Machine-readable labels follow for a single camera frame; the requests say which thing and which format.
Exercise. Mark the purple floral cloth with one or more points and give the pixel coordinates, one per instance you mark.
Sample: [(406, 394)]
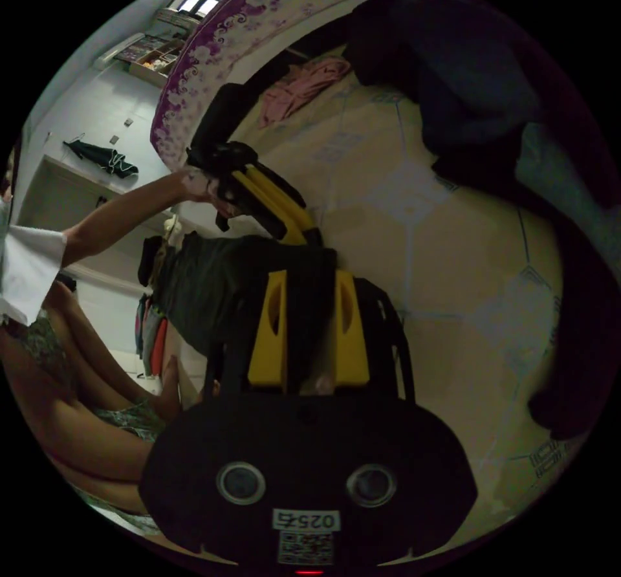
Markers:
[(204, 58)]

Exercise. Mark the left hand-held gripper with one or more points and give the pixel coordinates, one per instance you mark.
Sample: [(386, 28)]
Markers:
[(224, 155)]

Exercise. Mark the dark green hanging garment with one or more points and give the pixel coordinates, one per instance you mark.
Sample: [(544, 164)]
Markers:
[(104, 157)]

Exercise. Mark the person's left hand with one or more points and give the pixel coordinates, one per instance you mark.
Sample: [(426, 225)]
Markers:
[(200, 188)]

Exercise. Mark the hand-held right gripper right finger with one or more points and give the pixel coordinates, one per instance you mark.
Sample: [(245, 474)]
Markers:
[(353, 339)]

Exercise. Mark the pink garment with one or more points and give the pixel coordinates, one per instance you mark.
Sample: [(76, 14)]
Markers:
[(301, 87)]

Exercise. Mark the rack of hanging clothes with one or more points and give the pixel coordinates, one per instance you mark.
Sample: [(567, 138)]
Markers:
[(153, 315)]

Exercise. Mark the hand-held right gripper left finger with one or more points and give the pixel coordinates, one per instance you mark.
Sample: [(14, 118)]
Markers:
[(267, 339)]

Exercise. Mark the person's left forearm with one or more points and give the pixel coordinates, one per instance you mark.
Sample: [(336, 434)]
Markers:
[(126, 218)]

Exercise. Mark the person's body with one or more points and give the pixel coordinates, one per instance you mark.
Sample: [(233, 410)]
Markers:
[(77, 392)]

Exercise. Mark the wall shelf with boxes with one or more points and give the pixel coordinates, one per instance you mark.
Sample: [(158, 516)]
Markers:
[(145, 50)]

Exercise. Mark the bed with pale printed sheet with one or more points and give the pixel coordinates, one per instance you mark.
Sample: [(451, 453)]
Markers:
[(436, 271)]

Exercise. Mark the pile of clothes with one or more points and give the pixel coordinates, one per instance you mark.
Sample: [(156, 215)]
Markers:
[(466, 82)]

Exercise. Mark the black pants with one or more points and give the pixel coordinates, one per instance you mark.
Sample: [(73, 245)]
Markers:
[(218, 286)]

